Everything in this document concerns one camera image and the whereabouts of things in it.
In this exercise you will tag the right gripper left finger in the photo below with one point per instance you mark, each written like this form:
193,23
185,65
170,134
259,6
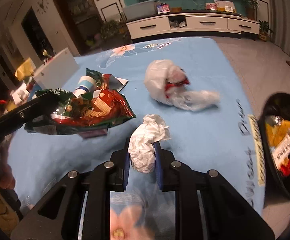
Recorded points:
78,206

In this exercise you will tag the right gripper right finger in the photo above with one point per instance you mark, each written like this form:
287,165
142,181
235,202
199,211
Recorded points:
207,206

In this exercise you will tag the dark green snack bag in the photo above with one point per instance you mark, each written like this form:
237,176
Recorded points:
68,116

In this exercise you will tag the striped paper cup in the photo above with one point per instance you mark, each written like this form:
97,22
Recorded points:
85,85

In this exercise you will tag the red green biscuit bag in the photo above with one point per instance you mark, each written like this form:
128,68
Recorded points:
108,101

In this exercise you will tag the white tissue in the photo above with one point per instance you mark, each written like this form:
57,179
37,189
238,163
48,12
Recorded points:
141,149

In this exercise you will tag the red foil wrapper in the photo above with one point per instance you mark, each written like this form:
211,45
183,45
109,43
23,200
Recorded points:
285,167

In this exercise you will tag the clear printed plastic bag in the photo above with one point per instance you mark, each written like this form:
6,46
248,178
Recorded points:
281,151

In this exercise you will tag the yellow snack bag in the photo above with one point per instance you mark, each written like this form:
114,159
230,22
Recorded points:
276,129

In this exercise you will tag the white bag with red item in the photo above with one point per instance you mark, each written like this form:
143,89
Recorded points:
166,83

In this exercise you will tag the black trash bin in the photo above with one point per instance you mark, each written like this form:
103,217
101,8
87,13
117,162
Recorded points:
278,105

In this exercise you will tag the white box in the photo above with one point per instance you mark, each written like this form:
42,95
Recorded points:
57,71

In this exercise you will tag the floral blue tablecloth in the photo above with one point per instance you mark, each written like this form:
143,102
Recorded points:
217,137

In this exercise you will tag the plants stand at left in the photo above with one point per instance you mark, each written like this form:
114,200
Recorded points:
115,33

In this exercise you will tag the white tv cabinet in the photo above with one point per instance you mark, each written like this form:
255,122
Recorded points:
188,22

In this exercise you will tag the potted plant on floor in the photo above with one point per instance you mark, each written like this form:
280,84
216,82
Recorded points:
264,31

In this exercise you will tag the potted plant on cabinet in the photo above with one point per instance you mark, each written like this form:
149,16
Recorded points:
251,7

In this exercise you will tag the wall clock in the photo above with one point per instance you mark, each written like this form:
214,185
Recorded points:
42,6

